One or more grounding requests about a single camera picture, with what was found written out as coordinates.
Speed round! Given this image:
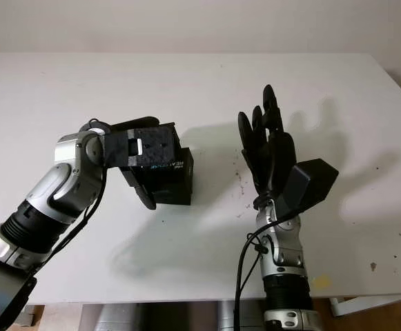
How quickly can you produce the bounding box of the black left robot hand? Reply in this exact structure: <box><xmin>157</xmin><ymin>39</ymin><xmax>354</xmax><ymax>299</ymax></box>
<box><xmin>108</xmin><ymin>116</ymin><xmax>177</xmax><ymax>210</ymax></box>

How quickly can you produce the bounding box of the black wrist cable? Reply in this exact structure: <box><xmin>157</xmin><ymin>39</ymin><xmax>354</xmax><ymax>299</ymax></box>
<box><xmin>30</xmin><ymin>118</ymin><xmax>107</xmax><ymax>277</ymax></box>
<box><xmin>233</xmin><ymin>206</ymin><xmax>303</xmax><ymax>331</ymax></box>

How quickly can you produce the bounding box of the white board under table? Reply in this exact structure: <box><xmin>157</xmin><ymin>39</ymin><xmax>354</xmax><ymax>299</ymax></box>
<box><xmin>328</xmin><ymin>292</ymin><xmax>401</xmax><ymax>317</ymax></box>

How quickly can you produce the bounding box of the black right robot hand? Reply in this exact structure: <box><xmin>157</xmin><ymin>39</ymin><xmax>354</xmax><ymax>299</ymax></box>
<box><xmin>237</xmin><ymin>84</ymin><xmax>297</xmax><ymax>201</ymax></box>

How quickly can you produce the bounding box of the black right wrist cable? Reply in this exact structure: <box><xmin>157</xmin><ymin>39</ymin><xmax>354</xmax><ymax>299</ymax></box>
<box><xmin>233</xmin><ymin>206</ymin><xmax>303</xmax><ymax>331</ymax></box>

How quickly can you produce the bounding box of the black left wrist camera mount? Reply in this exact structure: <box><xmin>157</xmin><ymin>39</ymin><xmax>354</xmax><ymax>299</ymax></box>
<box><xmin>101</xmin><ymin>123</ymin><xmax>181</xmax><ymax>170</ymax></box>

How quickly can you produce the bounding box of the black RealSense box lid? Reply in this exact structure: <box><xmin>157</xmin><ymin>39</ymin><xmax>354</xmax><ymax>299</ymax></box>
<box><xmin>130</xmin><ymin>147</ymin><xmax>195</xmax><ymax>194</ymax></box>

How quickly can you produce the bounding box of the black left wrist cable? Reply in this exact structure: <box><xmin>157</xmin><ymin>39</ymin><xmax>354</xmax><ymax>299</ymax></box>
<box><xmin>30</xmin><ymin>118</ymin><xmax>107</xmax><ymax>277</ymax></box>

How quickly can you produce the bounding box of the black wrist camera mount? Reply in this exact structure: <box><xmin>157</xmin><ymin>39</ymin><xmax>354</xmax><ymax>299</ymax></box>
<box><xmin>276</xmin><ymin>158</ymin><xmax>340</xmax><ymax>217</ymax></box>
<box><xmin>101</xmin><ymin>123</ymin><xmax>181</xmax><ymax>170</ymax></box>

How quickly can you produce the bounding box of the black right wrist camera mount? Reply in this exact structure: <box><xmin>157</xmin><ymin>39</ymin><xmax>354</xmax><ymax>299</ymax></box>
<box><xmin>276</xmin><ymin>158</ymin><xmax>340</xmax><ymax>217</ymax></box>

